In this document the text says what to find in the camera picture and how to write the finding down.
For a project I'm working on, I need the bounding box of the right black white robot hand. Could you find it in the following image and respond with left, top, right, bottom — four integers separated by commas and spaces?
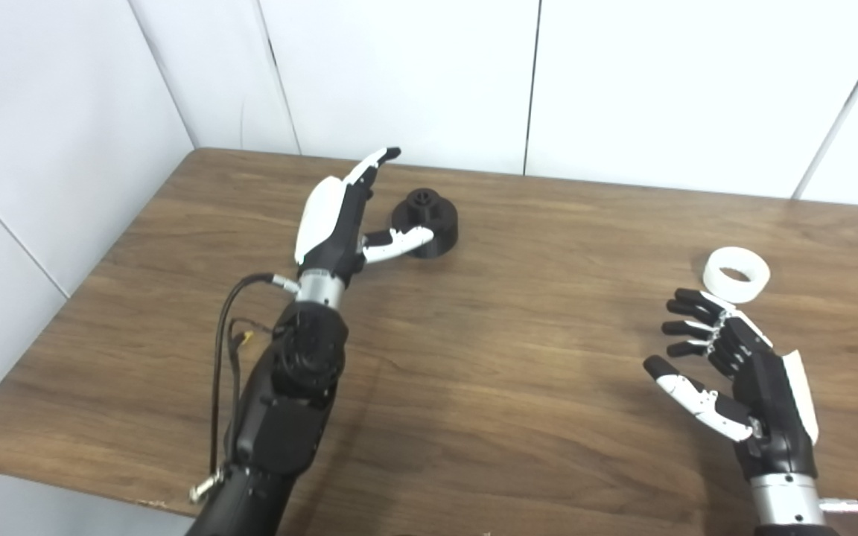
643, 288, 821, 481

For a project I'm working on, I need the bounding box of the left arm thin wire bundle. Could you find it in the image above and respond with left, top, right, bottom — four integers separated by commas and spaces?
226, 319, 275, 447

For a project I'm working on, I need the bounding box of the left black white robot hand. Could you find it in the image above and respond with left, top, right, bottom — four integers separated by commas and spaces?
293, 147, 436, 284

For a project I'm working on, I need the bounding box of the round black plastic part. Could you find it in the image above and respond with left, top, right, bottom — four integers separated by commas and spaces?
390, 188, 460, 259

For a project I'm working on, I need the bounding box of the white plastic ring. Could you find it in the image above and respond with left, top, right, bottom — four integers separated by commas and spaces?
702, 246, 771, 304

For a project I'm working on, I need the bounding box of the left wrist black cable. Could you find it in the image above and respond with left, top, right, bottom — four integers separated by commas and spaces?
189, 272, 302, 505

